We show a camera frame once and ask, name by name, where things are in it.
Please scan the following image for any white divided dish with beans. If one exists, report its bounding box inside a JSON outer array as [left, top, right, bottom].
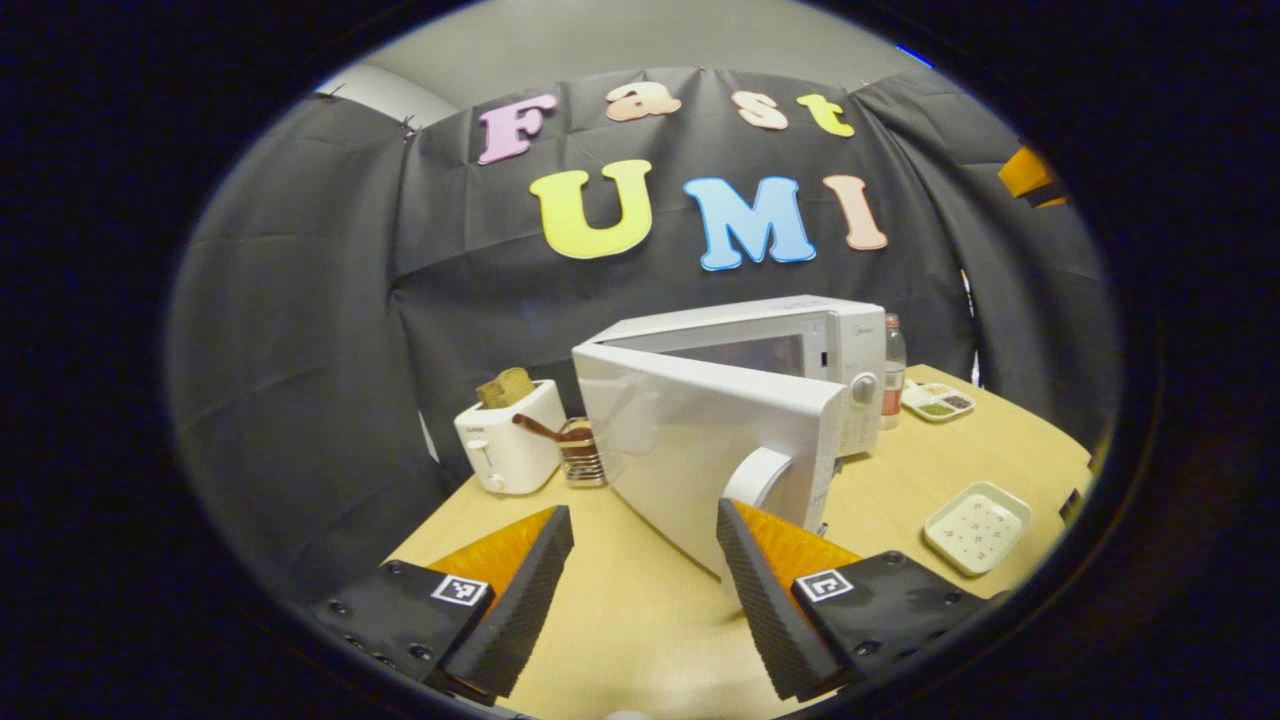
[[901, 381, 976, 424]]

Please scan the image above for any white microwave oven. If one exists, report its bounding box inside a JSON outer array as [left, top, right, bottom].
[[571, 295, 888, 581]]

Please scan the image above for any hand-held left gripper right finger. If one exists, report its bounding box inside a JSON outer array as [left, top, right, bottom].
[[716, 498, 996, 701]]

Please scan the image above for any white toaster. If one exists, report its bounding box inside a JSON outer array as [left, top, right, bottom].
[[454, 379, 568, 496]]

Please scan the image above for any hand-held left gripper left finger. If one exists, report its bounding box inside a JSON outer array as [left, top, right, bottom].
[[312, 505, 576, 701]]

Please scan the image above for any brown bread slice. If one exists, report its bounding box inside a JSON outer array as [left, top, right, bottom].
[[474, 367, 536, 410]]

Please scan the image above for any black backdrop cloth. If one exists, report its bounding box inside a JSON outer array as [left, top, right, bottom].
[[165, 68, 1121, 601]]

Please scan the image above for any cream square plate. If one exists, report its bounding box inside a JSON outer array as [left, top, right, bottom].
[[922, 481, 1033, 577]]

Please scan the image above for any clear plastic bottle red label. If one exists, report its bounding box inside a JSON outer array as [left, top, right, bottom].
[[879, 314, 908, 431]]

